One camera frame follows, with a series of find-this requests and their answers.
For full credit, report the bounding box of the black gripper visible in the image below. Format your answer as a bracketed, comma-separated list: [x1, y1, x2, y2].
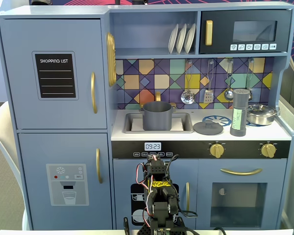
[147, 154, 166, 172]

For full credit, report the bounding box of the gray salt shaker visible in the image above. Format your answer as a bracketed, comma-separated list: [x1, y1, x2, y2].
[229, 88, 250, 137]

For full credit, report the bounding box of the black red robot base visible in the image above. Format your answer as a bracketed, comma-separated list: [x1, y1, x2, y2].
[138, 215, 189, 235]

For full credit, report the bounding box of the blue dishwasher door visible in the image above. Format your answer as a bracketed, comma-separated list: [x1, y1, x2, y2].
[112, 159, 199, 230]

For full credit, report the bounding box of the gray plastic pot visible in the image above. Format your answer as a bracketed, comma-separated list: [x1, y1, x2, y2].
[139, 101, 176, 131]

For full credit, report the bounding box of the blue oven door with window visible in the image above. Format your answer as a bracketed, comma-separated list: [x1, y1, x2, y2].
[197, 159, 288, 230]

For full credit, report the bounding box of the gray toy sink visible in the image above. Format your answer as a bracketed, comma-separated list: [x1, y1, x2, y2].
[122, 112, 195, 134]

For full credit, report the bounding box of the gold stove knob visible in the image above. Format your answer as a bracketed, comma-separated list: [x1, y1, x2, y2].
[260, 143, 276, 159]
[209, 143, 224, 159]

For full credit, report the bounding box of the gray pot lid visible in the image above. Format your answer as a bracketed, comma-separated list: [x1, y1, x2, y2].
[193, 119, 223, 136]

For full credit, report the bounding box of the robot controller board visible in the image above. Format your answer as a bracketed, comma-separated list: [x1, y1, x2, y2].
[154, 227, 172, 235]

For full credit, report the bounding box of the gold toy faucet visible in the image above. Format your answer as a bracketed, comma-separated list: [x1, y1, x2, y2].
[139, 91, 177, 110]

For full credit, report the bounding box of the steel skimmer spoon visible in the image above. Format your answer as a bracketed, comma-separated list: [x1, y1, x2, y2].
[180, 61, 195, 105]

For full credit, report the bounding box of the steel slotted spatula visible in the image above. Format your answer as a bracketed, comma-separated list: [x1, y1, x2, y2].
[202, 60, 215, 104]

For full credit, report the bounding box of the water dispenser sticker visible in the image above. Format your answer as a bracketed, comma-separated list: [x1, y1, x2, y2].
[46, 163, 90, 206]

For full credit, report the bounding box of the blue toy kitchen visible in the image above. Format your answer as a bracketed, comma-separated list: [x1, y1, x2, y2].
[0, 1, 294, 231]

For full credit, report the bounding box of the steel ladle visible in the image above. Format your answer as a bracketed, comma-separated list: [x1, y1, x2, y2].
[223, 58, 235, 101]

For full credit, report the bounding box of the steel pot with lid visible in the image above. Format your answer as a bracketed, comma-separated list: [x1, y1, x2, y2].
[246, 103, 280, 126]

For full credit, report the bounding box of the blue freezer door with dispenser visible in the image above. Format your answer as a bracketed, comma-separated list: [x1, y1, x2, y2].
[17, 133, 113, 230]

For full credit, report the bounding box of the white toy plate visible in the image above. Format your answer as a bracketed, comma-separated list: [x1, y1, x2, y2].
[184, 23, 196, 54]
[168, 23, 179, 54]
[175, 23, 188, 54]

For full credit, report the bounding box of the steel hanging utensil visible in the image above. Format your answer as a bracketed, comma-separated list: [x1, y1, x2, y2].
[245, 58, 255, 100]

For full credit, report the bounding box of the black shopping list board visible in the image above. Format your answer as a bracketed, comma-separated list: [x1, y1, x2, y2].
[31, 50, 79, 100]

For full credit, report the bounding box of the black microwave door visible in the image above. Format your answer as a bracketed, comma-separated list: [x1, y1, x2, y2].
[200, 9, 293, 54]

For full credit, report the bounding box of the large blue fridge door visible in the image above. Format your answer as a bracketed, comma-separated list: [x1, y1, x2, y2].
[0, 19, 108, 130]

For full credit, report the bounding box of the white chair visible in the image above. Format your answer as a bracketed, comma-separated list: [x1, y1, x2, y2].
[0, 101, 31, 231]

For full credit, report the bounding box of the thin black camera cable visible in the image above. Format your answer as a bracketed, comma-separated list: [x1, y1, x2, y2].
[164, 153, 199, 218]

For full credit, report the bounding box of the gold dishwasher handle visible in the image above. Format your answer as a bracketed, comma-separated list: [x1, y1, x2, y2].
[185, 182, 191, 216]

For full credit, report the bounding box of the short gold freezer handle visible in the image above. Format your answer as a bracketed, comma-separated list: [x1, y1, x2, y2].
[95, 148, 103, 184]

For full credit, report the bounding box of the gold curved oven handle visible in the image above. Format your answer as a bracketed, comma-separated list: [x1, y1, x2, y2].
[220, 167, 263, 176]

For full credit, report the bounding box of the long gold fridge handle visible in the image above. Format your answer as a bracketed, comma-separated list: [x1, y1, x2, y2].
[90, 71, 98, 114]

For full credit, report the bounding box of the gold toy wall phone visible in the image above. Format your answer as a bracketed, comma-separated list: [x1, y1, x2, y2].
[105, 32, 117, 87]

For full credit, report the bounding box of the gold microwave handle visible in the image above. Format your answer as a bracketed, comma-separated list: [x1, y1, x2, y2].
[205, 20, 214, 46]

